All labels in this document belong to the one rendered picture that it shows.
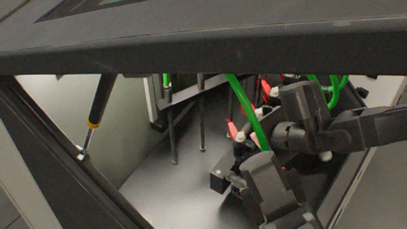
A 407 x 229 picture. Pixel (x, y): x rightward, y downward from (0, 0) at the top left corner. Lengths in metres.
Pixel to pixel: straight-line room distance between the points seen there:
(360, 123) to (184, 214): 0.64
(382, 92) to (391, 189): 1.08
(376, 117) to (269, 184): 0.22
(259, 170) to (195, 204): 0.65
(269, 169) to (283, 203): 0.06
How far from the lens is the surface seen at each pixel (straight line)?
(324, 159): 1.40
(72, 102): 1.00
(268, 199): 0.69
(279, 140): 0.89
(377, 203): 2.38
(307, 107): 0.83
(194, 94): 1.17
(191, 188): 1.33
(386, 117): 0.80
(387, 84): 1.45
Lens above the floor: 1.99
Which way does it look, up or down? 51 degrees down
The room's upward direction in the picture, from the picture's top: 1 degrees counter-clockwise
